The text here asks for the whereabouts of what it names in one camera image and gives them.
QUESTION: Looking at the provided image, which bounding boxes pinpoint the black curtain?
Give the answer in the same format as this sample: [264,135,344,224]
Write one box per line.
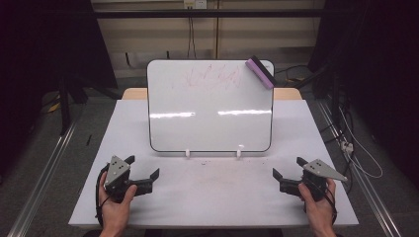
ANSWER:
[306,0,419,191]
[0,0,119,179]

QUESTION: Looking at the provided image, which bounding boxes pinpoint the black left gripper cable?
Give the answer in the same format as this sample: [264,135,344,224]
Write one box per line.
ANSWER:
[94,163,111,229]

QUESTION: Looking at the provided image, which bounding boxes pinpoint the person's left hand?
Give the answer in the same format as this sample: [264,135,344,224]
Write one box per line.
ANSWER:
[98,171,138,231]

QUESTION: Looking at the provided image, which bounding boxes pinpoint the white whiteboard with black rim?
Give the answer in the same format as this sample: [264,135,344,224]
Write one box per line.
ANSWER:
[146,58,275,153]

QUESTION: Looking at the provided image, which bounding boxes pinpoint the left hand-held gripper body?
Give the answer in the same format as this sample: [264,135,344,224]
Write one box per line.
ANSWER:
[104,155,154,203]

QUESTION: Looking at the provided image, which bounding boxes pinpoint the purple and black whiteboard eraser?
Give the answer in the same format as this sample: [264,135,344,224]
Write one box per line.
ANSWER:
[244,54,278,91]

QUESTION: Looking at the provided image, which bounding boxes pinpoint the aluminium floor rail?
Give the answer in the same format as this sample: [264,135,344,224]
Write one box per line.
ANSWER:
[6,119,79,237]
[315,98,403,237]

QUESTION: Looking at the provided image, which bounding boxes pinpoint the person's right hand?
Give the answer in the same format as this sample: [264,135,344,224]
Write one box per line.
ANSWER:
[297,178,338,232]

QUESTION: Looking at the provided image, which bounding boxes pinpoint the black floor cable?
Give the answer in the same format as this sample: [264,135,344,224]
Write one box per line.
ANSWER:
[274,64,309,84]

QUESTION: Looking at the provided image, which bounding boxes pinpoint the wooden table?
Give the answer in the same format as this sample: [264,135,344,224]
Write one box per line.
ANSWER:
[121,87,303,101]

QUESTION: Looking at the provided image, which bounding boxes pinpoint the black hanging cables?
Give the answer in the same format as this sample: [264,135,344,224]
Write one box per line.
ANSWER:
[187,17,198,60]

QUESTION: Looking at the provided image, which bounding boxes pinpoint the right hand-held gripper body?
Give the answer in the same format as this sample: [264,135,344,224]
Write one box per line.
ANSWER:
[279,159,349,202]

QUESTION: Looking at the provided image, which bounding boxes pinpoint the white table mat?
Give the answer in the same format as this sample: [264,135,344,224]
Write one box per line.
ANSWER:
[68,98,360,229]

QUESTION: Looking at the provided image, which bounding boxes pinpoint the white floor cable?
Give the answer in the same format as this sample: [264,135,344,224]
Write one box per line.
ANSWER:
[338,106,384,180]

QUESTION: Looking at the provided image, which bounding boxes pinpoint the black horizontal crossbar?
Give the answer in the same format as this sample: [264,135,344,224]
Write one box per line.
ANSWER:
[93,8,326,20]

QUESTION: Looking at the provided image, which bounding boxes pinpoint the black metal stand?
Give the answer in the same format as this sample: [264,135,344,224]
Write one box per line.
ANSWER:
[293,61,344,130]
[57,74,91,136]

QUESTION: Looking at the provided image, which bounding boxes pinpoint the white wall socket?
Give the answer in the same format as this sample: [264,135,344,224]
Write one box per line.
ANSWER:
[183,0,209,10]

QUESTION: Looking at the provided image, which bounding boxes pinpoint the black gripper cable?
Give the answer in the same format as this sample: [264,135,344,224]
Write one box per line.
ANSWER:
[94,163,111,229]
[315,183,339,225]

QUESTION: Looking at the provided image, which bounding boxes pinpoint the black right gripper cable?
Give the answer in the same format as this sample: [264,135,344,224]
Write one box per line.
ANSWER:
[315,183,339,225]

